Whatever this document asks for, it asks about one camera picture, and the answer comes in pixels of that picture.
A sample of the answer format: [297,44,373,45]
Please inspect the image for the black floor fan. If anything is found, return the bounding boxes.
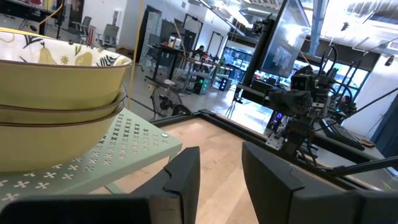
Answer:
[150,83,192,121]

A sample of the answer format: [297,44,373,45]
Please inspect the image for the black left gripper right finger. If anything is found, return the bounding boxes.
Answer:
[242,141,362,224]

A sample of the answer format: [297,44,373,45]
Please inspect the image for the yellow hanging cable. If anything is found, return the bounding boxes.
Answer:
[126,0,146,101]

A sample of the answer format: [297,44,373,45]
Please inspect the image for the grey office chair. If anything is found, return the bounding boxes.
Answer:
[95,24,121,48]

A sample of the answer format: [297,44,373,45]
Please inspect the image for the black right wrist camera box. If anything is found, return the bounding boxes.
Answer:
[290,73,313,93]

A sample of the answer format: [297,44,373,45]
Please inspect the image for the thick black rod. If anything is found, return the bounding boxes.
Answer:
[328,155,398,179]

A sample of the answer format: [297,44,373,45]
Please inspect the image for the green perforated metal stand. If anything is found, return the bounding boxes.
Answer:
[0,107,184,213]

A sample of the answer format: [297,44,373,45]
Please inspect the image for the large black display screen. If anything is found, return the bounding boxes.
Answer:
[259,0,312,79]

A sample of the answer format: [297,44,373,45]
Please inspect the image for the black background desk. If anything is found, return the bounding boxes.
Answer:
[145,42,185,82]

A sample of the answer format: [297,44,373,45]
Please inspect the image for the olive pear-print bowl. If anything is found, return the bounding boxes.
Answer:
[0,86,127,126]
[0,27,135,111]
[0,103,126,174]

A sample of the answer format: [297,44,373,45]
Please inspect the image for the computer tower green lights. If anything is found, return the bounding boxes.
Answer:
[192,72,213,96]

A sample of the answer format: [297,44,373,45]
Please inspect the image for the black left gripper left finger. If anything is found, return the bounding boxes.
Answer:
[130,146,201,224]

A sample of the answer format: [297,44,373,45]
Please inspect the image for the black laptop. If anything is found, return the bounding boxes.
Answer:
[319,117,367,152]

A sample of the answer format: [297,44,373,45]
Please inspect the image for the black display stand pole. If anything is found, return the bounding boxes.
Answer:
[241,17,281,104]

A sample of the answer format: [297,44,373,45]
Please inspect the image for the person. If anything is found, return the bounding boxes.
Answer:
[190,44,206,60]

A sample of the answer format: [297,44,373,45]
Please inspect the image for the thin black rod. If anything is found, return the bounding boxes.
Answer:
[313,86,398,132]

